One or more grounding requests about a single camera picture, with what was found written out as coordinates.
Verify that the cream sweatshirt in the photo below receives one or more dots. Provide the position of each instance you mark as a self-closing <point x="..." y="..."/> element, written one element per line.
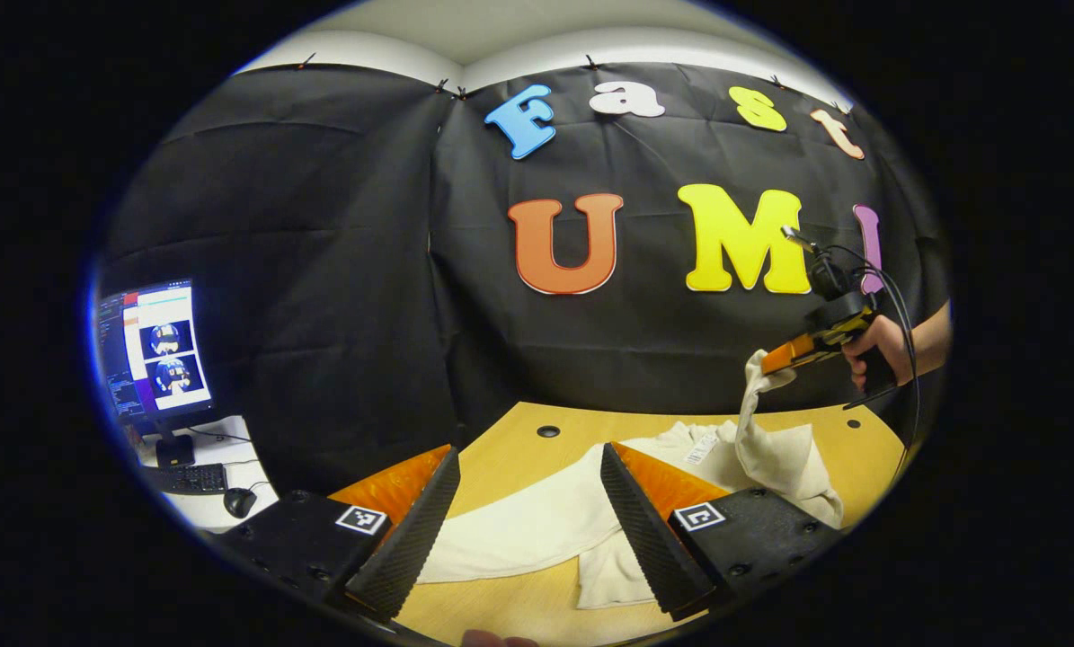
<point x="519" y="530"/>

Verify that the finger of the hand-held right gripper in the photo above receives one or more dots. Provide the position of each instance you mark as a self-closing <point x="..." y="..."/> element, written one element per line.
<point x="788" y="353"/>

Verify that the black backdrop cloth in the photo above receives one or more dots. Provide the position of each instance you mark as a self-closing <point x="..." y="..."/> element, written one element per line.
<point x="339" y="270"/>

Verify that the white side desk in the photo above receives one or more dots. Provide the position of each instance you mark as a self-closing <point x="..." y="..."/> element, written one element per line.
<point x="249" y="458"/>

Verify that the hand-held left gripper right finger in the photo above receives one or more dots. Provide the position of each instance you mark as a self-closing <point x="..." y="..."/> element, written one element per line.
<point x="653" y="539"/>

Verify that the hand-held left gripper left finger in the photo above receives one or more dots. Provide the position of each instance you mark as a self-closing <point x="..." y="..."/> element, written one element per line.
<point x="415" y="539"/>

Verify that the black computer mouse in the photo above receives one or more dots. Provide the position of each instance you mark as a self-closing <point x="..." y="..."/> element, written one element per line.
<point x="240" y="501"/>

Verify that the black keyboard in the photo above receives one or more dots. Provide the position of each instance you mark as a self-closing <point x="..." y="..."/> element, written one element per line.
<point x="186" y="478"/>

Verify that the computer monitor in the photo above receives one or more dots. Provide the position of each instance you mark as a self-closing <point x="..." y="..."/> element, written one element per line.
<point x="164" y="314"/>

